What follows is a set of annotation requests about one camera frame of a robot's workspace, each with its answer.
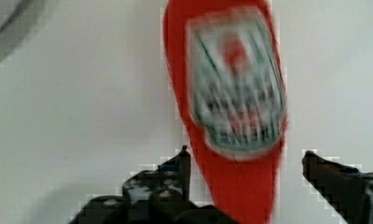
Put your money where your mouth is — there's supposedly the grey round plate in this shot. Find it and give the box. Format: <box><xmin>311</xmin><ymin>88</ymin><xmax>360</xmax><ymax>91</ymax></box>
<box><xmin>0</xmin><ymin>0</ymin><xmax>49</xmax><ymax>62</ymax></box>

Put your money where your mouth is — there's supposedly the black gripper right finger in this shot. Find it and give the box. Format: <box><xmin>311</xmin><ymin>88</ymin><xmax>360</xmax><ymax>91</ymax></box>
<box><xmin>301</xmin><ymin>150</ymin><xmax>373</xmax><ymax>224</ymax></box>

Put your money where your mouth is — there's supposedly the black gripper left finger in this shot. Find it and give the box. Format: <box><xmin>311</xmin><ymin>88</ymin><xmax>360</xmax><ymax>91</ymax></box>
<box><xmin>69</xmin><ymin>147</ymin><xmax>238</xmax><ymax>224</ymax></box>

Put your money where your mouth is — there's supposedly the red ketchup bottle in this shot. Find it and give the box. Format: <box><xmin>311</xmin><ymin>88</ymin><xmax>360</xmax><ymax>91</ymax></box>
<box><xmin>163</xmin><ymin>0</ymin><xmax>287</xmax><ymax>224</ymax></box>

